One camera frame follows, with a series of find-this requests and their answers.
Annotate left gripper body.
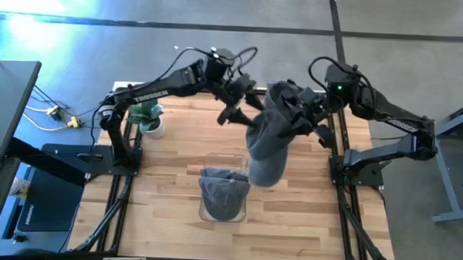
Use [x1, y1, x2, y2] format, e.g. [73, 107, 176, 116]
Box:
[216, 73, 258, 113]

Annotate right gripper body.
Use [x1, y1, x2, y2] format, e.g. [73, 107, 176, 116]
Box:
[281, 85, 333, 139]

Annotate faded green baseball cap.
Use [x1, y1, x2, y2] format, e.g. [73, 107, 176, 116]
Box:
[243, 105, 292, 189]

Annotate grey-blue baseball cap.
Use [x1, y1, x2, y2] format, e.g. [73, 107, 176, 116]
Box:
[197, 174, 252, 222]

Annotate clear plastic bin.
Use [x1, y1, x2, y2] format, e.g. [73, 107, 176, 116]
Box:
[198, 151, 252, 224]

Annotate green plant in white pot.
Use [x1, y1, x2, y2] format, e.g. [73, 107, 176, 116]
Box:
[127, 98, 167, 141]

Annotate black desk support beam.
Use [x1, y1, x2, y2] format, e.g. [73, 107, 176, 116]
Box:
[5, 136, 90, 187]

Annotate black computer case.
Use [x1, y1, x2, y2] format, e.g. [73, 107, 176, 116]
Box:
[15, 167, 85, 234]

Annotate white jar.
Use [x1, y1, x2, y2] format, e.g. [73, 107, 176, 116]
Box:
[8, 177, 32, 199]

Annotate grey desk top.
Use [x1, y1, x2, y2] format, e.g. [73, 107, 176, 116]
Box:
[0, 59, 42, 161]

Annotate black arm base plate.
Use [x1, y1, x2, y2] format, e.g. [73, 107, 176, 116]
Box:
[329, 154, 386, 187]
[77, 144, 143, 177]

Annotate grey metal table frame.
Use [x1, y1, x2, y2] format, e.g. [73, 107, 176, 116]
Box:
[409, 96, 463, 226]

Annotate yellow-white cable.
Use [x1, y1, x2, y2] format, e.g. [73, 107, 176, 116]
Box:
[22, 105, 75, 133]

